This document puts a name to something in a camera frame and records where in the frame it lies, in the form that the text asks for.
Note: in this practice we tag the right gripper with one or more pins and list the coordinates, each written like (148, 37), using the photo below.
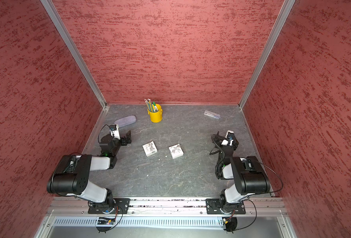
(235, 147)

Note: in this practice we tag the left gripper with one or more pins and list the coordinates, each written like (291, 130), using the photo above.
(125, 142)

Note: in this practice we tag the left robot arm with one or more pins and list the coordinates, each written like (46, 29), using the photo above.
(71, 177)

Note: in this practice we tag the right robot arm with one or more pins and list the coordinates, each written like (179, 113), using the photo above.
(247, 174)

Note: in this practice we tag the small pink gift box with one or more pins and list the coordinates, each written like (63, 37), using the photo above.
(150, 149)

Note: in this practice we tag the purple glasses case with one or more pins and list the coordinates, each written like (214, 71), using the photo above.
(125, 121)

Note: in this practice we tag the yellow pencil cup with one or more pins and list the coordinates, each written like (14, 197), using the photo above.
(157, 116)

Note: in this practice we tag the pencils and markers bunch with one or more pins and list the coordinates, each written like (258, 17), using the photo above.
(152, 107)

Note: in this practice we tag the clear plastic case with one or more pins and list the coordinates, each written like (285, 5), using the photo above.
(212, 114)

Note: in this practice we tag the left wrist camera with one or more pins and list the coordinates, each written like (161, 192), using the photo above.
(114, 131)

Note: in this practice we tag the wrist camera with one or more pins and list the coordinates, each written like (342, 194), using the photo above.
(230, 139)
(114, 131)

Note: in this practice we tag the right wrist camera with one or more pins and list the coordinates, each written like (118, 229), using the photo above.
(230, 139)

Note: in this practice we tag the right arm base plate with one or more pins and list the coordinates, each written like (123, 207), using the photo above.
(218, 206)

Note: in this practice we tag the aluminium front rail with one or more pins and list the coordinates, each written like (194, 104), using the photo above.
(172, 207)

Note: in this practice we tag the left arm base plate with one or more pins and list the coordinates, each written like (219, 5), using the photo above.
(119, 205)

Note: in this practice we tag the white perforated cable duct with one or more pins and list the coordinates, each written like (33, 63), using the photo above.
(148, 222)

